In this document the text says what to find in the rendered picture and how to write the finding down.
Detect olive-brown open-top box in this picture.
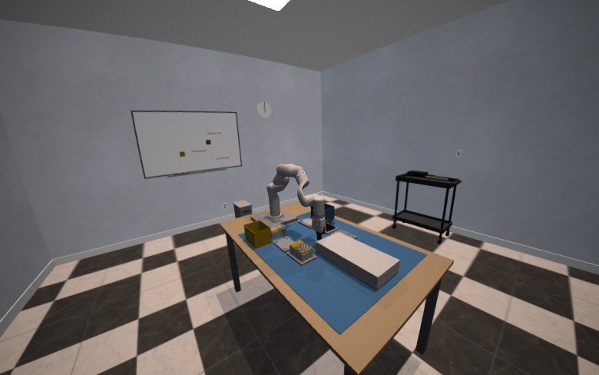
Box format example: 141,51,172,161
244,221,272,249

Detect blue flat mat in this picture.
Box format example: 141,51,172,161
238,211,427,335

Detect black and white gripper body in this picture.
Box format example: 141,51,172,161
312,216,326,233

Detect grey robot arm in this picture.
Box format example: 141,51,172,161
266,164,325,218

